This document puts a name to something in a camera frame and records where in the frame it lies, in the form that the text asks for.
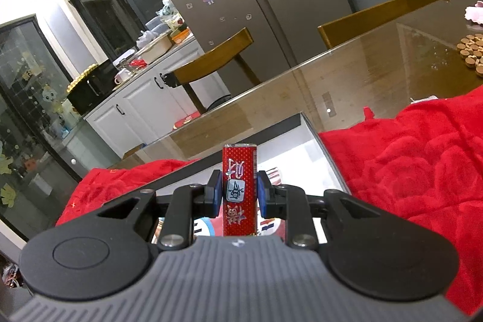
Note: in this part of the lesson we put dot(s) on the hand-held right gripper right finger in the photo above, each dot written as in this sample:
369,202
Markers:
262,194

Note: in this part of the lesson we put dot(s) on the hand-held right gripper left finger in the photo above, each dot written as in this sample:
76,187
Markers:
216,190

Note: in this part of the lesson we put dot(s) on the red stick snack packet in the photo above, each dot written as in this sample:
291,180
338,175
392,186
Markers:
239,163

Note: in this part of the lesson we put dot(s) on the black shallow cardboard box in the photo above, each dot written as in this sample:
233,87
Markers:
290,152

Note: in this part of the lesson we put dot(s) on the red flat box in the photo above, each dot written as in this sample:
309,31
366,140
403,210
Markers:
186,121

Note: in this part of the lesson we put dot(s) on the white kitchen cabinet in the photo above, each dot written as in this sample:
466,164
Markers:
151,107

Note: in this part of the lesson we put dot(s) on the wooden chair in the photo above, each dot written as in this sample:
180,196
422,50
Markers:
215,61
377,18

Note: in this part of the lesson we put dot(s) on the red printed bear blanket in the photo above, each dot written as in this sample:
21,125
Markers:
396,163

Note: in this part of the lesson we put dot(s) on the white cup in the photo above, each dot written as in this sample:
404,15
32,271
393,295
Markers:
121,76

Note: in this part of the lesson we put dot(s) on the red small item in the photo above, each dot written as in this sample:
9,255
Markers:
136,63

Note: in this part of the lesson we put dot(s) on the beige basket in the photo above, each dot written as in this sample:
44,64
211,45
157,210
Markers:
153,50

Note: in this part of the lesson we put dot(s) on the orange packet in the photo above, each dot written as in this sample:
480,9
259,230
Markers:
179,36

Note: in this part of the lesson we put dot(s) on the black microwave oven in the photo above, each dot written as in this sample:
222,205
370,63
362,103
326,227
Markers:
90,92

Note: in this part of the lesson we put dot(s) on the stack of plastic containers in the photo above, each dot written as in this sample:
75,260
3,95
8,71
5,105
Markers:
156,24

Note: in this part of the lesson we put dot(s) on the silver double-door refrigerator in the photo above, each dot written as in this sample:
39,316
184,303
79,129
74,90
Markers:
245,5

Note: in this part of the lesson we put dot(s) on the glass sliding door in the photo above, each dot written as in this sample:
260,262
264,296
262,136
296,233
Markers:
30,137

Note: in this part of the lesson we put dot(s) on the brown wooden trivet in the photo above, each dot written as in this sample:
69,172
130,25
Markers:
471,52

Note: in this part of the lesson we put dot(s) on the pink soft item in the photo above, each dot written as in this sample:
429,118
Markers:
475,10

